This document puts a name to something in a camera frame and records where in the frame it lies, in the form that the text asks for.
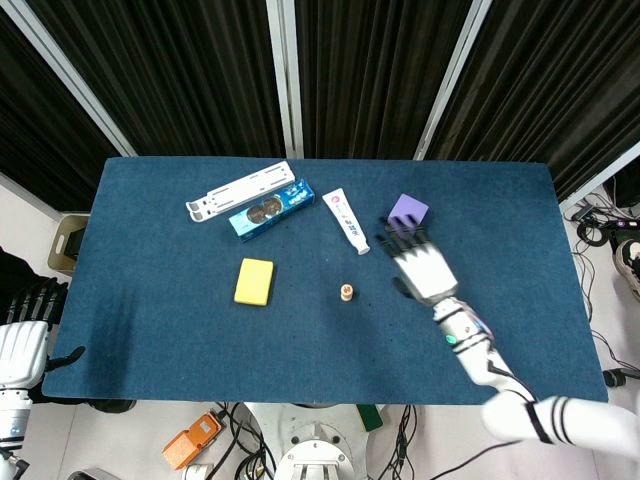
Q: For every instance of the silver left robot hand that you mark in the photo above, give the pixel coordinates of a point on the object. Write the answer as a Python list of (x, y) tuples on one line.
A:
[(22, 352)]

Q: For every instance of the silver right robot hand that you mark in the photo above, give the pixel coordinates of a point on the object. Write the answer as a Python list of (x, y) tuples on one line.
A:
[(425, 270)]

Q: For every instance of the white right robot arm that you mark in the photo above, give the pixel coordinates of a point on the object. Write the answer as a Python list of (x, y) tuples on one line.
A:
[(480, 350)]

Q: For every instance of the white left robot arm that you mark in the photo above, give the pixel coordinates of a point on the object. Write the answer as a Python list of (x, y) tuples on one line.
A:
[(12, 417)]

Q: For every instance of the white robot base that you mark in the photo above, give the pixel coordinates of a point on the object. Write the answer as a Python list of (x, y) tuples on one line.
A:
[(310, 440)]

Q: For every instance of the purple foam cube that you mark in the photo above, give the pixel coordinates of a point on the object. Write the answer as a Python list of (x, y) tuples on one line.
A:
[(412, 204)]

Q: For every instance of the white cream tube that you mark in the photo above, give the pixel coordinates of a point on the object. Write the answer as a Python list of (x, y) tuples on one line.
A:
[(345, 220)]

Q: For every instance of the beige plastic bin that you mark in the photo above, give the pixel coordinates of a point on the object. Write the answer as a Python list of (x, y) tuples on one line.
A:
[(60, 245)]

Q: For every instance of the dark green block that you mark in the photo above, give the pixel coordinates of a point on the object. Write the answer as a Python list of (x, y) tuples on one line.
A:
[(371, 417)]

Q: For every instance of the blue cookie box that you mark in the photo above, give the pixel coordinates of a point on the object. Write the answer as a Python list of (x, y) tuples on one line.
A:
[(270, 210)]

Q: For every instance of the yellow sponge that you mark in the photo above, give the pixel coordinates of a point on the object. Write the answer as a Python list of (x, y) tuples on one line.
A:
[(254, 281)]

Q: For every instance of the blue table cloth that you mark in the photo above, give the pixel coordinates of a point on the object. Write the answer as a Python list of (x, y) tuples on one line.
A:
[(200, 350)]

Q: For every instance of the orange foot pedal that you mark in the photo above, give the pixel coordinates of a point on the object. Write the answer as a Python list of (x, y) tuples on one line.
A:
[(190, 440)]

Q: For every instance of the white folding stand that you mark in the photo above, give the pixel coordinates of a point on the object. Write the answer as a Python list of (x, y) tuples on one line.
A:
[(240, 187)]

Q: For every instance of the black pleated curtain panel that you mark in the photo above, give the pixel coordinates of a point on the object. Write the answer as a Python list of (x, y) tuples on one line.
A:
[(370, 75), (40, 125), (550, 75), (175, 75)]

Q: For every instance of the beige sneaker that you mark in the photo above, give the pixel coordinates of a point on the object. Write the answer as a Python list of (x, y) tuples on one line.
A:
[(629, 265)]

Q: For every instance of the white cylinder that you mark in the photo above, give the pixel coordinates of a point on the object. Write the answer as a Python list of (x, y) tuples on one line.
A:
[(197, 472)]

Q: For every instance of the black box device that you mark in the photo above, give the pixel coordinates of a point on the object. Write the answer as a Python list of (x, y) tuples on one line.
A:
[(625, 192)]

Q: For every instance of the black cylinder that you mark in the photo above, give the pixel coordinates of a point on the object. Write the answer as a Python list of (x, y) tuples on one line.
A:
[(615, 377)]

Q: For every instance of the white frame post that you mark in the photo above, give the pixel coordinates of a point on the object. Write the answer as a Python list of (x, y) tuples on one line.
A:
[(444, 75), (600, 183), (66, 75), (285, 75)]

